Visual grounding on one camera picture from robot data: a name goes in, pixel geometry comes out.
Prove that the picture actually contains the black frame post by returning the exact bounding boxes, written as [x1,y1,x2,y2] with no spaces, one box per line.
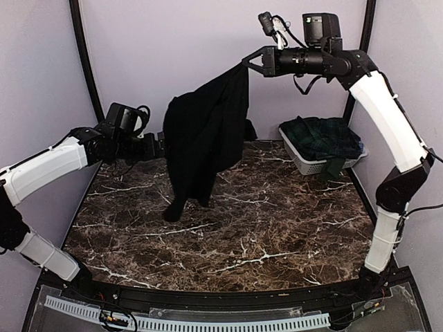
[69,0,105,122]
[342,0,377,120]

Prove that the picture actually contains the black front rail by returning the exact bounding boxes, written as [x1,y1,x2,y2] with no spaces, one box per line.
[62,276,392,314]

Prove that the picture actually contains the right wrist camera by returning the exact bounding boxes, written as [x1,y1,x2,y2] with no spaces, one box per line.
[258,12,289,50]

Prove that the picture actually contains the black t-shirt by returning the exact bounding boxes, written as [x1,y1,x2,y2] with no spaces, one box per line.
[163,64,257,222]

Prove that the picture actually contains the white laundry basket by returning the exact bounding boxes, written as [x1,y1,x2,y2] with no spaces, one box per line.
[279,129,368,176]

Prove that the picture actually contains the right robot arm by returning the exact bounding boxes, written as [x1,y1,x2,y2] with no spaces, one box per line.
[242,46,434,274]

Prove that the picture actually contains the white slotted cable duct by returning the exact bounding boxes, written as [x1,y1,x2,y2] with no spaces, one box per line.
[44,295,330,332]

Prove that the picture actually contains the right black frame post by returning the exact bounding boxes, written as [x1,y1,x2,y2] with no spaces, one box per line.
[342,0,377,120]

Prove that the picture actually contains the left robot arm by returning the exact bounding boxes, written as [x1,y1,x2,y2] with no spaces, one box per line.
[1,127,165,302]

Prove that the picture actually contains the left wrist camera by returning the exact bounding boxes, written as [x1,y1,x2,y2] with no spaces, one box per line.
[105,102,151,138]

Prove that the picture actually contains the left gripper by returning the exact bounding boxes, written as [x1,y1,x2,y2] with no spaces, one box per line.
[114,131,172,165]

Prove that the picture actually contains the left black frame post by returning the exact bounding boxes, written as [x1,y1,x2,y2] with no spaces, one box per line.
[69,0,105,122]

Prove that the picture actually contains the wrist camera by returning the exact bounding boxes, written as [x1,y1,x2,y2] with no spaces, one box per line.
[258,12,289,50]
[105,102,151,138]

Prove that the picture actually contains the dark green plaid garment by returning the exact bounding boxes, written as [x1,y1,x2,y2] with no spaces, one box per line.
[279,116,363,180]

